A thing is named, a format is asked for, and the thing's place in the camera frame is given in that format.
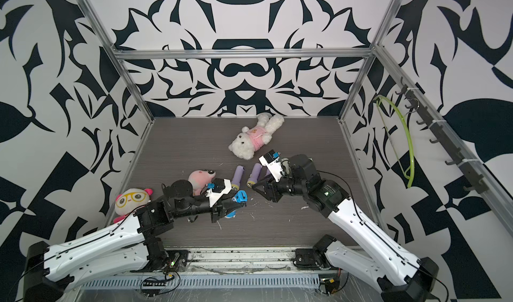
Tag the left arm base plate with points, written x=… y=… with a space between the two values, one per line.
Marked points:
x=176 y=260

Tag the panda plush pink striped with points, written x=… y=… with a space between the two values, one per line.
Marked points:
x=131 y=200

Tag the purple flashlight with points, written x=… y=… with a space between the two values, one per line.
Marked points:
x=254 y=176

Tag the blue flashlight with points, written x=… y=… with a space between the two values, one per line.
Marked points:
x=241 y=196

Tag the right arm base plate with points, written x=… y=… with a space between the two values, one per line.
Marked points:
x=312 y=259

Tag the pink striped plush pig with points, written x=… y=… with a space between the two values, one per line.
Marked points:
x=200 y=179

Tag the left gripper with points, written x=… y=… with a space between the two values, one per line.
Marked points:
x=224 y=208

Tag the white teddy bear pink shirt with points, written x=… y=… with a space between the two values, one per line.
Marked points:
x=250 y=140

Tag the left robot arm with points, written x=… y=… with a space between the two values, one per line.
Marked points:
x=130 y=245

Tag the black hook rack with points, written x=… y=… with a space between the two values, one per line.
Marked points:
x=460 y=155

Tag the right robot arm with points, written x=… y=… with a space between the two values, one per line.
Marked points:
x=384 y=264

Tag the green hoop on wall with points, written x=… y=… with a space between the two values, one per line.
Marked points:
x=409 y=172

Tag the purple flashlight sideways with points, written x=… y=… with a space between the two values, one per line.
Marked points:
x=236 y=179

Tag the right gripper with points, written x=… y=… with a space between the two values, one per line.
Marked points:
x=270 y=189

